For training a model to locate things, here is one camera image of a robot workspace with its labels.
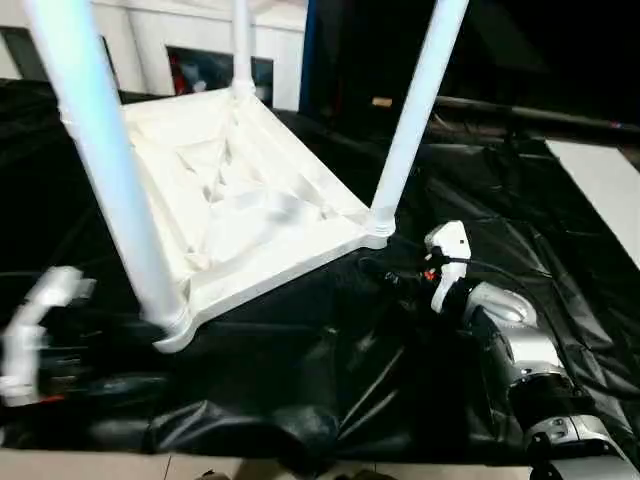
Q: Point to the white glass-door cabinet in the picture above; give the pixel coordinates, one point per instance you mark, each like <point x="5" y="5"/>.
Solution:
<point x="150" y="30"/>

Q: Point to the long black pole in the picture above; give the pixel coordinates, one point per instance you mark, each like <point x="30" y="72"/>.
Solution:
<point x="525" y="111"/>

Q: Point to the black table mat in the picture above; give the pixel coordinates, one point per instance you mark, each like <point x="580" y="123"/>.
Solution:
<point x="300" y="375"/>

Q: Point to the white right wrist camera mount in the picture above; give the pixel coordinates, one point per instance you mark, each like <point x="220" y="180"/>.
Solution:
<point x="450" y="240"/>

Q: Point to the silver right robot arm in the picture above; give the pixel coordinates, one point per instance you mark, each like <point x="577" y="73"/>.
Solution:
<point x="530" y="350"/>

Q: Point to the white flat board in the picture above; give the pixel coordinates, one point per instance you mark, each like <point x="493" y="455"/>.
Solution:
<point x="600" y="180"/>

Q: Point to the black fabric covered furniture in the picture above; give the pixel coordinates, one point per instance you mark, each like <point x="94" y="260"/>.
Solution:
<point x="500" y="50"/>

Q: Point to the red white bottle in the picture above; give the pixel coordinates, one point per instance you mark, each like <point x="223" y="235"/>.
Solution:
<point x="176" y="72"/>

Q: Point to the white plastic table top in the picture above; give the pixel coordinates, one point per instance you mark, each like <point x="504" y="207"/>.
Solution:
<point x="250" y="190"/>

